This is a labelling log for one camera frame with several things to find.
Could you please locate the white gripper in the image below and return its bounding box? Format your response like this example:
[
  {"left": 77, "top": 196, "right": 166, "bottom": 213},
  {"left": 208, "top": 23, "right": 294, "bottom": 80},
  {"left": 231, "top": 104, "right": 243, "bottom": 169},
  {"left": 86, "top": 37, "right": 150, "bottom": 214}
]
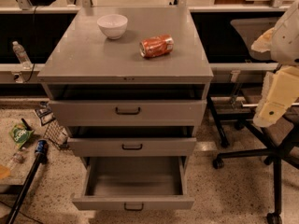
[{"left": 251, "top": 28, "right": 299, "bottom": 127}]

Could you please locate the crushed orange soda can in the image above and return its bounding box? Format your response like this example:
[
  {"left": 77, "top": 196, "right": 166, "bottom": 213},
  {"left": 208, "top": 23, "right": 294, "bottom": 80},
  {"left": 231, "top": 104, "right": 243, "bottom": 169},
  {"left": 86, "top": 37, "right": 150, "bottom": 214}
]
[{"left": 139, "top": 35, "right": 174, "bottom": 58}]

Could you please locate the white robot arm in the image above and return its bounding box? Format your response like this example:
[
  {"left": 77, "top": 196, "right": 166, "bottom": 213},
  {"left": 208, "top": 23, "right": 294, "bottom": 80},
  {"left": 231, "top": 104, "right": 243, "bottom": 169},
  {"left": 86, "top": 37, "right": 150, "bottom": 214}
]
[{"left": 251, "top": 1, "right": 299, "bottom": 127}]

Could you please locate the grey top drawer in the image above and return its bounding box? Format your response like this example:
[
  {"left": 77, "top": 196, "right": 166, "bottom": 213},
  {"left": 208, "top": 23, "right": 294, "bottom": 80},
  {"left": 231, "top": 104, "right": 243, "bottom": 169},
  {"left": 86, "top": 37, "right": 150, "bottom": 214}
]
[{"left": 50, "top": 100, "right": 206, "bottom": 126}]

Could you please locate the grey metal drawer cabinet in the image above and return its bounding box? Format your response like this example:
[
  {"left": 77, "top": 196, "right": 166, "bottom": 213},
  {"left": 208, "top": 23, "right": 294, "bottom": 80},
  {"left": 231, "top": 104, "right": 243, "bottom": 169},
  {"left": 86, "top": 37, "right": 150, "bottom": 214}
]
[{"left": 36, "top": 6, "right": 215, "bottom": 160}]

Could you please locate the grey open bottom drawer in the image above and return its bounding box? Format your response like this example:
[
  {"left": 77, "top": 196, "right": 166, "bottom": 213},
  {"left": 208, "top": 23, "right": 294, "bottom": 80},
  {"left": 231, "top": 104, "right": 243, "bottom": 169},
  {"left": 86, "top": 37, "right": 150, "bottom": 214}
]
[{"left": 73, "top": 156, "right": 194, "bottom": 211}]

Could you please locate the grey middle drawer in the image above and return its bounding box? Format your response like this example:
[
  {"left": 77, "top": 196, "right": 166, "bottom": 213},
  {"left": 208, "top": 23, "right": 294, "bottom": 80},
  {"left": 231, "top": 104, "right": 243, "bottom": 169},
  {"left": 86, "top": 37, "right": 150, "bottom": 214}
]
[{"left": 68, "top": 138, "right": 196, "bottom": 157}]

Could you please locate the blue soda can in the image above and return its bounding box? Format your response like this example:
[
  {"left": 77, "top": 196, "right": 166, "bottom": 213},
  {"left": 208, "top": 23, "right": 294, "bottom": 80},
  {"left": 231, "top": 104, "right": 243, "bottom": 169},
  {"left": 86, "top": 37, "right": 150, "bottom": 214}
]
[{"left": 35, "top": 140, "right": 48, "bottom": 156}]

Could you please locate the black office chair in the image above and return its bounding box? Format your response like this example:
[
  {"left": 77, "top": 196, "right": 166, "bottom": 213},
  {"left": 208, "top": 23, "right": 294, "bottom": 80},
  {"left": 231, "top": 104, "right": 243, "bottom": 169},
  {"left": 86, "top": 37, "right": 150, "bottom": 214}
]
[{"left": 213, "top": 14, "right": 299, "bottom": 224}]

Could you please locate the white ceramic bowl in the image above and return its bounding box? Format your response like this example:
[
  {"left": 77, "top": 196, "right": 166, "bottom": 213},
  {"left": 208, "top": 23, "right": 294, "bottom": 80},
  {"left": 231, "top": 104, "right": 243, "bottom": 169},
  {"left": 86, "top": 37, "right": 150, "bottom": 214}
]
[{"left": 97, "top": 14, "right": 128, "bottom": 39}]

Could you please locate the checkered snack bag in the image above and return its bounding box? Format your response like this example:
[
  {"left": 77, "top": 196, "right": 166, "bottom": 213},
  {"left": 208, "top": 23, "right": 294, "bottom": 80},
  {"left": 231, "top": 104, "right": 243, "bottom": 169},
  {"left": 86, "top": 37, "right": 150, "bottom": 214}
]
[{"left": 44, "top": 120, "right": 69, "bottom": 150}]

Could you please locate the dark snack packet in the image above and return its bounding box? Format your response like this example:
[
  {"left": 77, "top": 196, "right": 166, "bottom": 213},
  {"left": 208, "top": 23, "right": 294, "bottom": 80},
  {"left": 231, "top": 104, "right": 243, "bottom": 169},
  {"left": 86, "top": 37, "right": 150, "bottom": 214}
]
[{"left": 35, "top": 102, "right": 55, "bottom": 126}]

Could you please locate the black pole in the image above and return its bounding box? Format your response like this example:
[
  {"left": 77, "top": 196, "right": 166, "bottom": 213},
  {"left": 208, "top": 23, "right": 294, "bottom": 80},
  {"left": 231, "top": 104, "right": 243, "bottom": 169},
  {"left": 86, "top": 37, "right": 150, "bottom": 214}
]
[{"left": 6, "top": 153, "right": 47, "bottom": 224}]

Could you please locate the clear plastic water bottle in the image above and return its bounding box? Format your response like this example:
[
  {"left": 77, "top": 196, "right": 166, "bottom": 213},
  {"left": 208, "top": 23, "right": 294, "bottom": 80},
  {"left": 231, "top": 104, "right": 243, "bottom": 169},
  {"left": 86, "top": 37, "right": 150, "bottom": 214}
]
[{"left": 12, "top": 41, "right": 33, "bottom": 70}]

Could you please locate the green chip bag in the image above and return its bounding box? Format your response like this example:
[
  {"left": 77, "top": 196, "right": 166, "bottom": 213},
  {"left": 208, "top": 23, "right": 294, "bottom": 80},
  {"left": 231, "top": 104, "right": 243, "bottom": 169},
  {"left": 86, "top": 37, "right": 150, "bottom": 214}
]
[{"left": 9, "top": 123, "right": 34, "bottom": 148}]

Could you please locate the fallen clear plastic bottle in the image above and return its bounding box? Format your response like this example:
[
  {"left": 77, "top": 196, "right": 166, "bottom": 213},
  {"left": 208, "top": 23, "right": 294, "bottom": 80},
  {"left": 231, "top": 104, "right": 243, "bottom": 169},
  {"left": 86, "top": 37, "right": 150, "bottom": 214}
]
[{"left": 7, "top": 150, "right": 26, "bottom": 170}]

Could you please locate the orange round object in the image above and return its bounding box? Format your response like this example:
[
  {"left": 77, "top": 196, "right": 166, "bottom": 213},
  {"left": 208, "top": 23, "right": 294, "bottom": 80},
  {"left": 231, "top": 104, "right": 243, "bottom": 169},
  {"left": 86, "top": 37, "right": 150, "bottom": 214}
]
[{"left": 0, "top": 165, "right": 10, "bottom": 179}]

